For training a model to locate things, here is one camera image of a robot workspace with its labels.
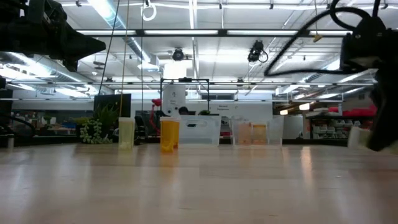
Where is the black camera with cable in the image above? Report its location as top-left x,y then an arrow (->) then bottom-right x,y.
247,39 -> 269,63

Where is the large orange pill bottle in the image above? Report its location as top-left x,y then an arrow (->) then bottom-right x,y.
238,122 -> 252,146
160,116 -> 182,149
251,123 -> 269,146

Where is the silver ventilation duct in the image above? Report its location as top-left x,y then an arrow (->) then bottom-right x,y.
88,0 -> 161,68

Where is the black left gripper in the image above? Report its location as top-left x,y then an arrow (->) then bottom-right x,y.
15,0 -> 106,72

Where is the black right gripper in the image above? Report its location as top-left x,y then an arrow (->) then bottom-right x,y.
340,17 -> 398,152

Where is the black aluminium table frame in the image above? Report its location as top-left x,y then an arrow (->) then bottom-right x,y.
0,136 -> 349,147

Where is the storage shelf unit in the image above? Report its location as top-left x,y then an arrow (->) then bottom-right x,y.
306,114 -> 361,141

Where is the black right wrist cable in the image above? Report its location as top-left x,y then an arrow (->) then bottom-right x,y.
264,0 -> 382,77

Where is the red desk lamp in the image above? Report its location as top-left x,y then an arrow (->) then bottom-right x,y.
149,98 -> 163,125

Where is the black overhead crossbar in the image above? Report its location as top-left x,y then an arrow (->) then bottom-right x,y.
74,28 -> 354,37

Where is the round black overhead camera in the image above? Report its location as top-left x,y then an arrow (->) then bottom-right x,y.
172,48 -> 185,62

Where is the green succulent plant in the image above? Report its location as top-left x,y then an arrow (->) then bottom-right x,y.
73,104 -> 121,145

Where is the small orange pill bottle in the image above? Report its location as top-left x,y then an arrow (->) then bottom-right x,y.
160,116 -> 176,154

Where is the clear plastic bin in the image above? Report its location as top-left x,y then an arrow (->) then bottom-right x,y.
178,114 -> 223,146
231,114 -> 285,147

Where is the black monitor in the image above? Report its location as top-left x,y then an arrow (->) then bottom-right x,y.
93,93 -> 132,118

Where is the small yellow-green pill bottle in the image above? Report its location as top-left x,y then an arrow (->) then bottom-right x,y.
347,126 -> 373,149
118,116 -> 136,151

